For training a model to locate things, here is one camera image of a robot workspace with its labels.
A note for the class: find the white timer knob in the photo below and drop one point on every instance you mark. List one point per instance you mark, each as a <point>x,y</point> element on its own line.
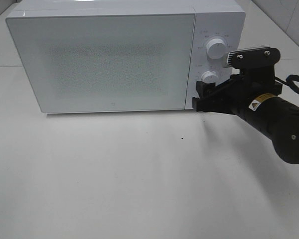
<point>210,77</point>

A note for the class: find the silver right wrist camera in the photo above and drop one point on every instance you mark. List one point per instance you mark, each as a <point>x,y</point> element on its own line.
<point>251,58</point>

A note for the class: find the upper white power knob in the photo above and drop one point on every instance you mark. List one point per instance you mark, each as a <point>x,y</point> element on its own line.
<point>216,48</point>

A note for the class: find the white microwave door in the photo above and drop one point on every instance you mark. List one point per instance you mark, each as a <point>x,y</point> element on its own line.
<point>106,63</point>

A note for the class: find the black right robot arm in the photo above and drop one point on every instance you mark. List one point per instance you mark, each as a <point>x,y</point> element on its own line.
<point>282,130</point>

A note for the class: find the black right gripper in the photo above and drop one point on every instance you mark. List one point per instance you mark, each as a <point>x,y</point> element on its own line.
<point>251,92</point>

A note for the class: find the white microwave oven body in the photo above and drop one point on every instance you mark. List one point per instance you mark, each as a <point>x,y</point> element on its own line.
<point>224,18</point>

